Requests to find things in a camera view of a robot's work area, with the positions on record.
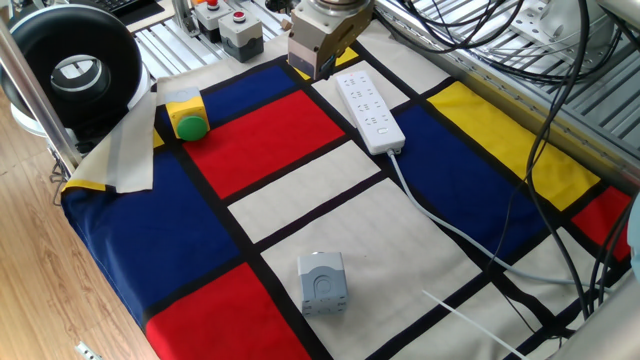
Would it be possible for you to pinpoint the grey round metal pedestal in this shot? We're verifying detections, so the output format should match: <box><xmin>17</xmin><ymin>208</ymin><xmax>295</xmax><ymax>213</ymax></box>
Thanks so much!
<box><xmin>509</xmin><ymin>0</ymin><xmax>619</xmax><ymax>69</ymax></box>

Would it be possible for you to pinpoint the yellow box green mushroom button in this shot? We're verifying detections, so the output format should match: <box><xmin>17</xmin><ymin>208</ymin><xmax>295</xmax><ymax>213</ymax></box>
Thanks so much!
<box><xmin>163</xmin><ymin>87</ymin><xmax>211</xmax><ymax>143</ymax></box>

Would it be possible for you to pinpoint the silver Schunk gripper body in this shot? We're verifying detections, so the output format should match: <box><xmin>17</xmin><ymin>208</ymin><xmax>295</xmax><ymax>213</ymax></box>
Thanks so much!
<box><xmin>287</xmin><ymin>0</ymin><xmax>376</xmax><ymax>81</ymax></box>

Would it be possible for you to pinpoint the thick black gripper cable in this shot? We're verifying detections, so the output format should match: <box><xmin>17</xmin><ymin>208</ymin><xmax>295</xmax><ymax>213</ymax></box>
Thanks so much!
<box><xmin>524</xmin><ymin>0</ymin><xmax>594</xmax><ymax>321</ymax></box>

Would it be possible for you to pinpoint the white power strip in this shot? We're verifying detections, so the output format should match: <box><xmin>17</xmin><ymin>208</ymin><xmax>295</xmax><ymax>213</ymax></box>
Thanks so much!
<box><xmin>334</xmin><ymin>69</ymin><xmax>407</xmax><ymax>156</ymax></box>

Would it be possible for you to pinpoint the aluminium profile bracket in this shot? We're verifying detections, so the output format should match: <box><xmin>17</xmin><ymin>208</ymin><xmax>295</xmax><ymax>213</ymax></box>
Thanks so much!
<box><xmin>172</xmin><ymin>0</ymin><xmax>201</xmax><ymax>37</ymax></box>

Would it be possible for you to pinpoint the small metal floor bracket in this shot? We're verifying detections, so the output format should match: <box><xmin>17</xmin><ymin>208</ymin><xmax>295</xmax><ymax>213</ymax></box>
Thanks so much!
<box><xmin>73</xmin><ymin>340</ymin><xmax>104</xmax><ymax>360</ymax></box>

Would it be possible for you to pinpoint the black keyboard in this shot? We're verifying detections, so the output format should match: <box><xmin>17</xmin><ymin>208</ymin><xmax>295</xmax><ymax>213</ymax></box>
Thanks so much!
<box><xmin>74</xmin><ymin>0</ymin><xmax>151</xmax><ymax>15</ymax></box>

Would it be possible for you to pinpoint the colour block tablecloth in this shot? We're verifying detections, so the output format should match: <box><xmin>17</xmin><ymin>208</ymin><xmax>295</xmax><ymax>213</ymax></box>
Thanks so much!
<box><xmin>59</xmin><ymin>29</ymin><xmax>634</xmax><ymax>360</ymax></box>

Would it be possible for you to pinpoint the black cable bundle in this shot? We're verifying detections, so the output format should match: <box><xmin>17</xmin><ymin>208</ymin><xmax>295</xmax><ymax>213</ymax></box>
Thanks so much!
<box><xmin>377</xmin><ymin>0</ymin><xmax>640</xmax><ymax>86</ymax></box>

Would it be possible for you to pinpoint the aluminium frame post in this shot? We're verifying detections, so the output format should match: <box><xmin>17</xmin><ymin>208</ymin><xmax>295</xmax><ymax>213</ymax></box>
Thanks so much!
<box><xmin>0</xmin><ymin>17</ymin><xmax>85</xmax><ymax>175</ymax></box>

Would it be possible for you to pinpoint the thin black cable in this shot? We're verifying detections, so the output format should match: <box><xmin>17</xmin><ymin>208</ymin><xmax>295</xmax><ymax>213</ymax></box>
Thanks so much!
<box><xmin>485</xmin><ymin>84</ymin><xmax>576</xmax><ymax>339</ymax></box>

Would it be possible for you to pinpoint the grey box small green button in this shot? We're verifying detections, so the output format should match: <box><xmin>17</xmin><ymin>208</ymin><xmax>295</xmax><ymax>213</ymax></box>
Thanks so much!
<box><xmin>296</xmin><ymin>251</ymin><xmax>350</xmax><ymax>317</ymax></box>

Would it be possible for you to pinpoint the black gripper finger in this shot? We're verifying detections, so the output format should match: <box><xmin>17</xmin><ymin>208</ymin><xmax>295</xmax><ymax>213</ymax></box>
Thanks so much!
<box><xmin>319</xmin><ymin>53</ymin><xmax>337</xmax><ymax>80</ymax></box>

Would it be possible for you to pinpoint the grey box red button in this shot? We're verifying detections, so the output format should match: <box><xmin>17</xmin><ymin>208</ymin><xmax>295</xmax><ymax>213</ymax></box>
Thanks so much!
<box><xmin>218</xmin><ymin>9</ymin><xmax>265</xmax><ymax>64</ymax></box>
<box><xmin>193</xmin><ymin>0</ymin><xmax>234</xmax><ymax>44</ymax></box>

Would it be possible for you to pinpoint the grey power strip cable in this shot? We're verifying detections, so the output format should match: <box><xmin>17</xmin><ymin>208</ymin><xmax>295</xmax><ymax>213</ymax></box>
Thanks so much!
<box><xmin>387</xmin><ymin>151</ymin><xmax>614</xmax><ymax>292</ymax></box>

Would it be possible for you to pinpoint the white zip tie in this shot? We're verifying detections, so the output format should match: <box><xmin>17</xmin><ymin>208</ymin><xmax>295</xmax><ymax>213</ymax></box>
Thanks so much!
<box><xmin>420</xmin><ymin>288</ymin><xmax>532</xmax><ymax>360</ymax></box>

